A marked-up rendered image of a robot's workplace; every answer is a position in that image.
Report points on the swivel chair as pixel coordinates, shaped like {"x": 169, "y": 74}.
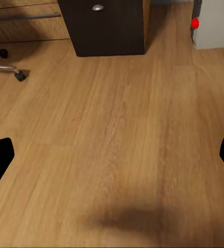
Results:
{"x": 18, "y": 74}

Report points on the desktop computer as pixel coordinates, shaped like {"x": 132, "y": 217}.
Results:
{"x": 207, "y": 24}

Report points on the cabinet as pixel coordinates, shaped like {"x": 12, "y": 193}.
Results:
{"x": 106, "y": 27}
{"x": 31, "y": 20}

